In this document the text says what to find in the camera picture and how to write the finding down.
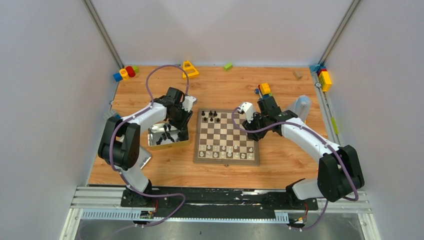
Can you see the gold metal tin box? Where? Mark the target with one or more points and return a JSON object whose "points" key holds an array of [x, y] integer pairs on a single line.
{"points": [[163, 136]]}

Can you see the stacked colourful bricks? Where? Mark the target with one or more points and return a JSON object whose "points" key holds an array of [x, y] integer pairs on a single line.
{"points": [[323, 76]]}

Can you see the wooden chess board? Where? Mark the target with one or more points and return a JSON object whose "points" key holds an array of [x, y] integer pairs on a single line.
{"points": [[218, 141]]}

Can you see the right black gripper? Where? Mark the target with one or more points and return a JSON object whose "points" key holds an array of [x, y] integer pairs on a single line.
{"points": [[250, 126]]}

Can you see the silver tin lid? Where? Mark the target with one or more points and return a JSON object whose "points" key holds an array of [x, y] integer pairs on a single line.
{"points": [[144, 157]]}

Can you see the colourful round blocks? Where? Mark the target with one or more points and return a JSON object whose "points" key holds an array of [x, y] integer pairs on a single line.
{"points": [[126, 73]]}

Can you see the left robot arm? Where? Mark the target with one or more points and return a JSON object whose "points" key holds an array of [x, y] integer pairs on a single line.
{"points": [[120, 141]]}

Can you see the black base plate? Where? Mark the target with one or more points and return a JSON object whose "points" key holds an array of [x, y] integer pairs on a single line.
{"points": [[221, 203]]}

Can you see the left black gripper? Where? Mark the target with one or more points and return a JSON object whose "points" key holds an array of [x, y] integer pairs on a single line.
{"points": [[180, 122]]}

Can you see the toy car of bricks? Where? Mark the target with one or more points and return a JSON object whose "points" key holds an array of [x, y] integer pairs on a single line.
{"points": [[263, 90]]}

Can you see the yellow triangle toy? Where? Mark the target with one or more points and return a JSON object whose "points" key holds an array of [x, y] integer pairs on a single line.
{"points": [[190, 69]]}

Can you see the brown wooden block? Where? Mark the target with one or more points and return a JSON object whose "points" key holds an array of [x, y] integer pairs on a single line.
{"points": [[298, 75]]}

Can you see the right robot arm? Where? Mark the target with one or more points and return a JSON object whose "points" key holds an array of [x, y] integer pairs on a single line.
{"points": [[339, 171]]}

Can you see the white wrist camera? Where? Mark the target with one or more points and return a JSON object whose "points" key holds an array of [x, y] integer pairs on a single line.
{"points": [[248, 110], [188, 103]]}

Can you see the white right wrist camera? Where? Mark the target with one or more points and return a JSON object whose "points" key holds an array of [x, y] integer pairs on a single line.
{"points": [[248, 110]]}

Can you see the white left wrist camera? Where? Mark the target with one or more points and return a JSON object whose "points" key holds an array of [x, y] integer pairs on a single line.
{"points": [[188, 103]]}

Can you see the green block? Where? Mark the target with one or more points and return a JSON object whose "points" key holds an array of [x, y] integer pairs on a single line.
{"points": [[228, 66]]}

